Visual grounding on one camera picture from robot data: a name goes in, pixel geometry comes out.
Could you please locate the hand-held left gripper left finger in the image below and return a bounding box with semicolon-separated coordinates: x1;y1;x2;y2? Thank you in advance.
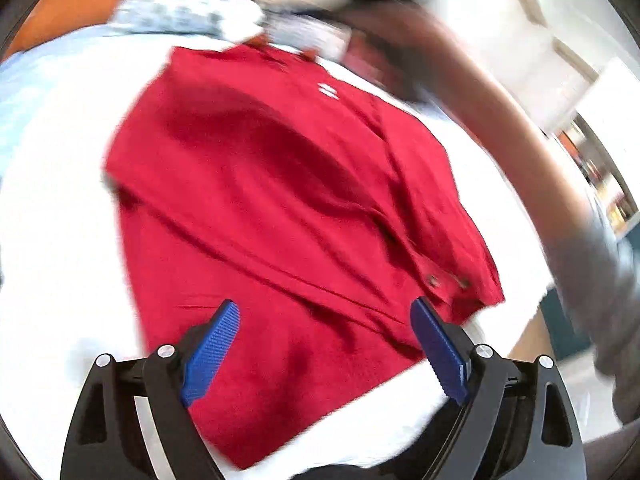
60;299;241;480

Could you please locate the teal cabinet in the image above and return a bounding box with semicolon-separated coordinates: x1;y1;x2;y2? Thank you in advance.
542;285;593;361

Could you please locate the light blue bed sheet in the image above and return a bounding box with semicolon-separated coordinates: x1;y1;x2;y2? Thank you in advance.
0;22;176;176

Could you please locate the person's right forearm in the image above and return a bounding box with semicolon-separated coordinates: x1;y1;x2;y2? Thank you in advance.
345;2;640;421

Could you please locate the shelf with small items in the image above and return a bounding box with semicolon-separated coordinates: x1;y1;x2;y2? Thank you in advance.
555;115;636;241

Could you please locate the red shirt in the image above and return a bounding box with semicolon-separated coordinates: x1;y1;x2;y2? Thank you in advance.
102;42;506;471

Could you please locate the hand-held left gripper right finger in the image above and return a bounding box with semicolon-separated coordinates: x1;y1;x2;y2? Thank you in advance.
410;296;587;480

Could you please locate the orange pillow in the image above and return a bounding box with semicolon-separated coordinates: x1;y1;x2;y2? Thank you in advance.
7;0;136;56

